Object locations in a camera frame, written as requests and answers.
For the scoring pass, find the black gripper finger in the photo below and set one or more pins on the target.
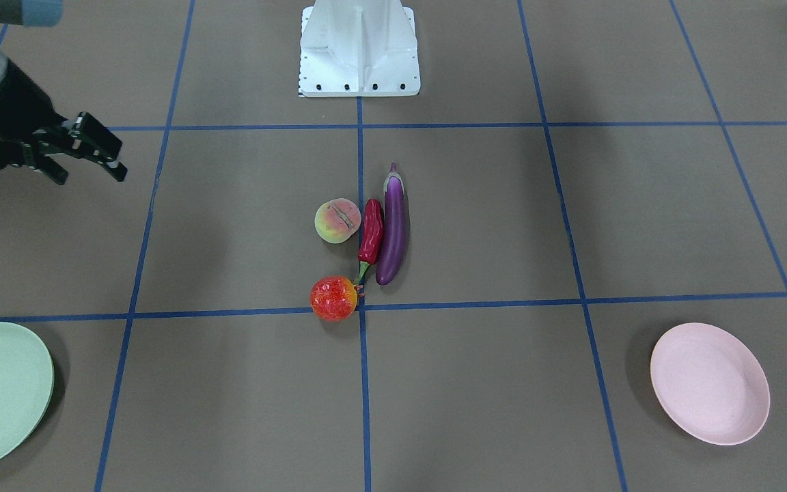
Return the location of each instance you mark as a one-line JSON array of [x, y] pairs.
[[95, 142]]

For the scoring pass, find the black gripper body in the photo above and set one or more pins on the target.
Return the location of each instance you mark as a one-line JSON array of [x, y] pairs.
[[19, 98]]

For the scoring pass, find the peach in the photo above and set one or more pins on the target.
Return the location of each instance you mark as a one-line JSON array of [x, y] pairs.
[[337, 220]]

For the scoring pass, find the red pomegranate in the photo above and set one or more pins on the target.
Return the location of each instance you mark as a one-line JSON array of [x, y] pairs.
[[335, 298]]

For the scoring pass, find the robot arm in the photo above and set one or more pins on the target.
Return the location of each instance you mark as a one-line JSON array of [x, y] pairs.
[[38, 13]]

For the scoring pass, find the red chili pepper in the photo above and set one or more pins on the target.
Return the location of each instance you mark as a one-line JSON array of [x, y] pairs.
[[373, 233]]

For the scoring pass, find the purple eggplant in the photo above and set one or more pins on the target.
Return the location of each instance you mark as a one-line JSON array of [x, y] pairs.
[[396, 228]]

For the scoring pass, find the pink plate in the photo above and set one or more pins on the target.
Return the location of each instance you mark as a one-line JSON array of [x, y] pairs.
[[710, 384]]

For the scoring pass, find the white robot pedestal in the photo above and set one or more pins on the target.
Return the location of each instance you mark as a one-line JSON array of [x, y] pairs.
[[358, 49]]

